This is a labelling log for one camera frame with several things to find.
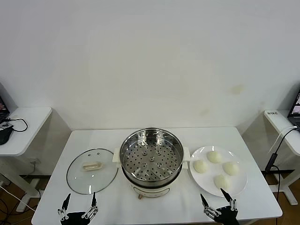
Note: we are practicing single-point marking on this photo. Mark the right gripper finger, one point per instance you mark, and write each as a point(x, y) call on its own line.
point(207, 207)
point(230, 201)

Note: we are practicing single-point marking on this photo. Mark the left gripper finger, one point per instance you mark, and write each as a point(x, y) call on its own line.
point(66, 203)
point(93, 202)

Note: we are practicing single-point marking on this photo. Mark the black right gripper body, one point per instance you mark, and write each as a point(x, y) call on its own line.
point(227, 216)

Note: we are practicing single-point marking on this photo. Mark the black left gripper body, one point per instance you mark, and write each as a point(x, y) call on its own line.
point(76, 218)

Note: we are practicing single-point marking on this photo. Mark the white steamed baozi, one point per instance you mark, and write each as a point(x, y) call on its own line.
point(200, 166)
point(222, 181)
point(214, 156)
point(230, 168)

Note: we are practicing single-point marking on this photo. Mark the round glass pot lid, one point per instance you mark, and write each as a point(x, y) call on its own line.
point(93, 180)

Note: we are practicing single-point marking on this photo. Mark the perforated stainless steamer basket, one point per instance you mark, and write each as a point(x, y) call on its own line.
point(150, 168)

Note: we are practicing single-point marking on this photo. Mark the round white plate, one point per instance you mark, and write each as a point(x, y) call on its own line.
point(208, 185)

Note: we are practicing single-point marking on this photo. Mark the black computer mouse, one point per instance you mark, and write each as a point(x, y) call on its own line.
point(5, 136)

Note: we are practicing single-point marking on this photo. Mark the white side table with label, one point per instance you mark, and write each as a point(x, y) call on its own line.
point(279, 124)

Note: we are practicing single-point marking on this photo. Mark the small printed table label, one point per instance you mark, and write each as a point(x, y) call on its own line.
point(272, 113)

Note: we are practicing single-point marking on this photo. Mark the white QR code tag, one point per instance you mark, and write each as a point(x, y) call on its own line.
point(4, 125)

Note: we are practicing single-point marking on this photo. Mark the black laptop with dark screen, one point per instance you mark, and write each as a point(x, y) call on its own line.
point(295, 110)

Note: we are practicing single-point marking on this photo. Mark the black laptop with pink screen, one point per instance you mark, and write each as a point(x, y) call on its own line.
point(2, 110)

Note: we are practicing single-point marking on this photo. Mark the white wall socket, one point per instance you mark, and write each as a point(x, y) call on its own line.
point(34, 161)

